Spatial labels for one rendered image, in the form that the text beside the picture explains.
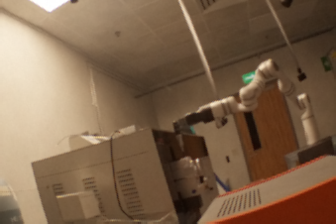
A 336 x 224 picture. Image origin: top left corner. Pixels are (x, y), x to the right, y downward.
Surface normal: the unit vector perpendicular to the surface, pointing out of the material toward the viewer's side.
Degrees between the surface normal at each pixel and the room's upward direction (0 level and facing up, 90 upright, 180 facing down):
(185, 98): 90
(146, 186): 90
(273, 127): 90
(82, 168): 90
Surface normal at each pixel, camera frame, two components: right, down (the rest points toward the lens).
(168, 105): -0.29, -0.15
